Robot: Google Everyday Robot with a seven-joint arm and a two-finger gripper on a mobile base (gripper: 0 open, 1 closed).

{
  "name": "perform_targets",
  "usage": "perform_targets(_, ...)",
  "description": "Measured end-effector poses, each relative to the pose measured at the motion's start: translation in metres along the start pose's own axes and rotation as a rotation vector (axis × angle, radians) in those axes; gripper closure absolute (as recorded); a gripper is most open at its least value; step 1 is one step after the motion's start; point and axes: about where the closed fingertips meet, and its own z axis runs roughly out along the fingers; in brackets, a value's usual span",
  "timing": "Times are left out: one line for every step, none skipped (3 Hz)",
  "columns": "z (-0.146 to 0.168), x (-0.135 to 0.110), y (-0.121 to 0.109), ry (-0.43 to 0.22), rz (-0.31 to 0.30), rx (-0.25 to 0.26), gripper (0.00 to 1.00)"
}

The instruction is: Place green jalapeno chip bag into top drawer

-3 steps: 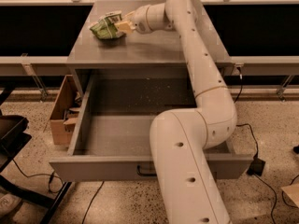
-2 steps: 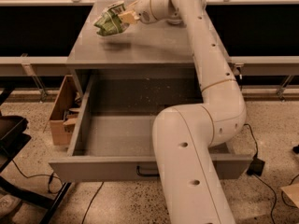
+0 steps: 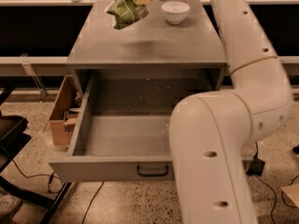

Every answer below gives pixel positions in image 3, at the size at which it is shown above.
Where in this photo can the green jalapeno chip bag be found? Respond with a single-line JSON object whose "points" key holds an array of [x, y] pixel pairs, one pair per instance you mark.
{"points": [[126, 13]]}

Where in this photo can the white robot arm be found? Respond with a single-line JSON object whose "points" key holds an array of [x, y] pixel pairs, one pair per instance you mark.
{"points": [[208, 130]]}

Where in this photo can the open grey top drawer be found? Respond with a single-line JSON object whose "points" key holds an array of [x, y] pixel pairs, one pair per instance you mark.
{"points": [[108, 146]]}

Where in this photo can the white ceramic bowl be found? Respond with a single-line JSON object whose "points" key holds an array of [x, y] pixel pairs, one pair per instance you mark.
{"points": [[175, 12]]}

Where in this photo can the grey cabinet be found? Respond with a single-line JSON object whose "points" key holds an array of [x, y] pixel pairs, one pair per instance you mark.
{"points": [[150, 65]]}

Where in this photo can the cardboard box with scraps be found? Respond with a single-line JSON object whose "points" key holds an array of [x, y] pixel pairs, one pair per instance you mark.
{"points": [[64, 114]]}

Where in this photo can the black power adapter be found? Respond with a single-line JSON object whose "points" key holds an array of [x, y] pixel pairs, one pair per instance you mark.
{"points": [[256, 167]]}

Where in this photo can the cardboard piece right floor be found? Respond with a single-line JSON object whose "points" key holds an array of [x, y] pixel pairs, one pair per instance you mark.
{"points": [[292, 192]]}

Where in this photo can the white shoe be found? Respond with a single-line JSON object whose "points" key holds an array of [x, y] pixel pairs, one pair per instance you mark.
{"points": [[8, 203]]}

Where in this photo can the black drawer handle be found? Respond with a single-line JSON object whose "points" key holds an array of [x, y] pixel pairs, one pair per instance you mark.
{"points": [[160, 172]]}

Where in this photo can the black cart frame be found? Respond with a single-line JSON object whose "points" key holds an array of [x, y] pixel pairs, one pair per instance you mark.
{"points": [[30, 168]]}

